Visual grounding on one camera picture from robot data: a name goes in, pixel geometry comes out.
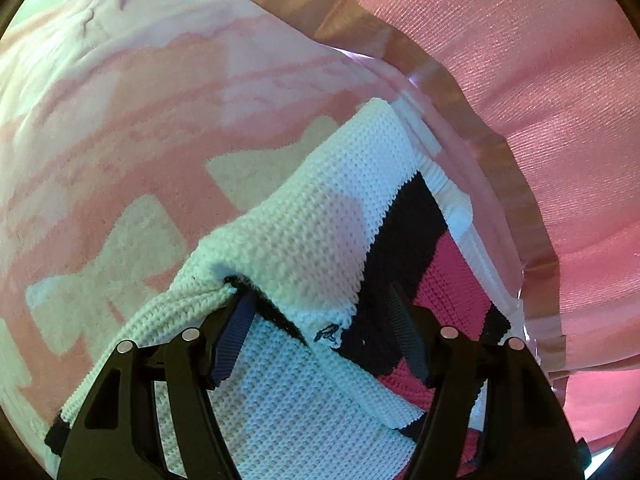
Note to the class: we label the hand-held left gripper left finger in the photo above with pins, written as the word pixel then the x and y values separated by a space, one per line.
pixel 234 337

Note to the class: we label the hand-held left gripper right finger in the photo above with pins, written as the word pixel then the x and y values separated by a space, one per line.
pixel 407 332

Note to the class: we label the white black pink knitted sweater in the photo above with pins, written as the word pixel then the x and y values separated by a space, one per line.
pixel 325 240

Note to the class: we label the pink white patterned blanket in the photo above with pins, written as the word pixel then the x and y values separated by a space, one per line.
pixel 140 125

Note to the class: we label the pink ruffled bed sheet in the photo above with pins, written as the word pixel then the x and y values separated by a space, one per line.
pixel 525 90

